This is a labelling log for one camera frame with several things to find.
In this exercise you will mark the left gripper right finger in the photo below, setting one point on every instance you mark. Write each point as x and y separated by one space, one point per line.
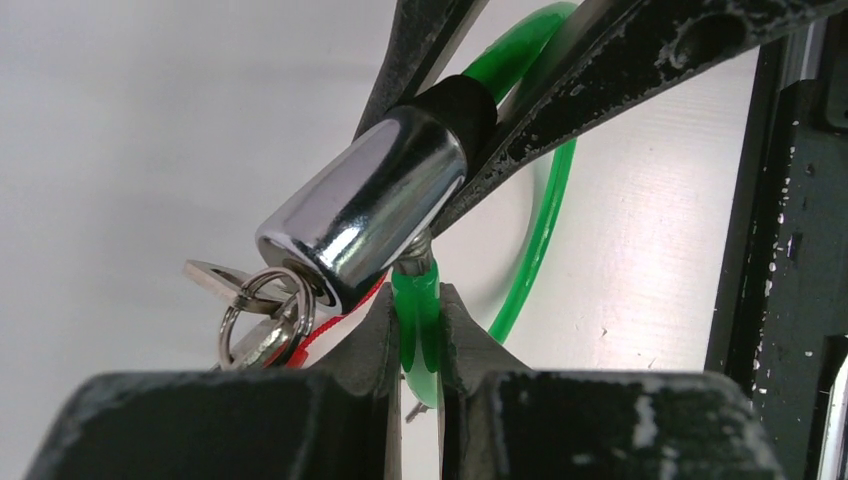
501 419

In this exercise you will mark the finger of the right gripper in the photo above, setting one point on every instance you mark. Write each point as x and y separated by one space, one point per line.
424 36
609 57

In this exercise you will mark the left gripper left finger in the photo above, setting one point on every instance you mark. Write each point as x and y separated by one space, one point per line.
337 419

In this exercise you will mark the green lock keys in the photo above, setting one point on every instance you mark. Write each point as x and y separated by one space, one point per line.
268 314

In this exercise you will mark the green cable lock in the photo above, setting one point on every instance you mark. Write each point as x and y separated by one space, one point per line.
365 218

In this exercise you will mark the red lock keys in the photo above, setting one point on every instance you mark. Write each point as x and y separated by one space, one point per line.
415 411

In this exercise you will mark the red cable lock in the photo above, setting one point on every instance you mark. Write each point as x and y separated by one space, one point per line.
300 355

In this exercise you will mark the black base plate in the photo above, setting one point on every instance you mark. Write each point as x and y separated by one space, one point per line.
779 327

